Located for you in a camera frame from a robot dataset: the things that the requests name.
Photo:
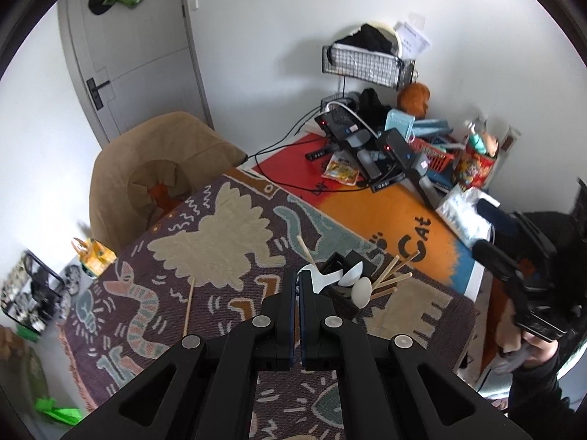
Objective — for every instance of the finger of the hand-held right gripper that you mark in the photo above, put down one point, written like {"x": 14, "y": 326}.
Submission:
{"x": 495, "y": 259}

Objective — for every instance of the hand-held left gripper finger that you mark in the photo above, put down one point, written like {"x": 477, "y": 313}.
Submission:
{"x": 295, "y": 316}
{"x": 302, "y": 321}

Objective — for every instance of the black utensil holder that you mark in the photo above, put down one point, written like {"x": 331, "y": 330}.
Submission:
{"x": 341, "y": 261}

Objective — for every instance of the person's right forearm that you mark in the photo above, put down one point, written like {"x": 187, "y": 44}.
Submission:
{"x": 541, "y": 389}

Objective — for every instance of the person's right hand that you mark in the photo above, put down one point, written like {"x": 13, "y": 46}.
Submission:
{"x": 541, "y": 346}

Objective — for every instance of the silver foil bag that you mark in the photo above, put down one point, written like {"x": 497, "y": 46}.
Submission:
{"x": 463, "y": 213}

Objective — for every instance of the colourful printed tin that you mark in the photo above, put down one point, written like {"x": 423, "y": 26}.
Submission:
{"x": 474, "y": 168}

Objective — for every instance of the printed woven blanket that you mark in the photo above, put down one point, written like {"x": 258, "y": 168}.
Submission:
{"x": 206, "y": 238}

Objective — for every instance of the red plastic basket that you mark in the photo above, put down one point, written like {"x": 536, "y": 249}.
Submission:
{"x": 433, "y": 152}

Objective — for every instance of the orange red table mat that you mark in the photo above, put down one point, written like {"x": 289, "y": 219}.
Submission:
{"x": 376, "y": 211}

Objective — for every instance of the black electronic device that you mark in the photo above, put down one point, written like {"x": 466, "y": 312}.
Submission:
{"x": 403, "y": 151}
{"x": 341, "y": 123}

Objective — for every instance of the colourful snack packet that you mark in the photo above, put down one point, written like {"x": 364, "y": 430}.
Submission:
{"x": 341, "y": 170}

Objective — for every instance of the teal box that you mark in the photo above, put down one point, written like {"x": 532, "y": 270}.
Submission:
{"x": 399, "y": 123}

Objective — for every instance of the brown plush toy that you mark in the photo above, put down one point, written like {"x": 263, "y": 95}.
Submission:
{"x": 415, "y": 98}

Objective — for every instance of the orange cushion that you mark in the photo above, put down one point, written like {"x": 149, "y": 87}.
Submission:
{"x": 160, "y": 196}

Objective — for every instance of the brown fabric chair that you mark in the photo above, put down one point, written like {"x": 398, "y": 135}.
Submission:
{"x": 174, "y": 146}

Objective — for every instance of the yellow paper bag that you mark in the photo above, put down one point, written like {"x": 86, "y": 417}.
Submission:
{"x": 94, "y": 256}

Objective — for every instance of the white paper sheets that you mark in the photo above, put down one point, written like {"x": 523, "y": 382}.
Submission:
{"x": 412, "y": 36}

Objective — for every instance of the black clothing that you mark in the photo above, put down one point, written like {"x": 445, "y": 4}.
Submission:
{"x": 369, "y": 39}

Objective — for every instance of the green plastic bag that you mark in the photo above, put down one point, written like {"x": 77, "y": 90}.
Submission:
{"x": 57, "y": 412}

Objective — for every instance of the framed black white picture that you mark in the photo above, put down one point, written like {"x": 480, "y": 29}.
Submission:
{"x": 32, "y": 293}

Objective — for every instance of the grey door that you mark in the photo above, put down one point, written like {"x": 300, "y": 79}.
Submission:
{"x": 137, "y": 55}

